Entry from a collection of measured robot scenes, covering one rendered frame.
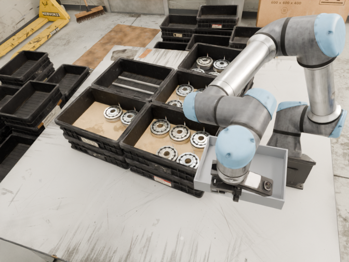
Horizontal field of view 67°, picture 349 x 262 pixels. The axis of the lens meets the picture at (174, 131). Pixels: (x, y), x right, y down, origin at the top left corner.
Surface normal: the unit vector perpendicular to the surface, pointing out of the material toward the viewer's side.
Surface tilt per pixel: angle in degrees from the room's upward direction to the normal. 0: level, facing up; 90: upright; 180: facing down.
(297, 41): 79
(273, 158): 3
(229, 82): 29
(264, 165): 3
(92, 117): 0
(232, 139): 14
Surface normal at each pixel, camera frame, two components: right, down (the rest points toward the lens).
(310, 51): -0.49, 0.80
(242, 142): -0.15, -0.47
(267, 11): -0.29, 0.54
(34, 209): -0.10, -0.66
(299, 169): -0.32, 0.73
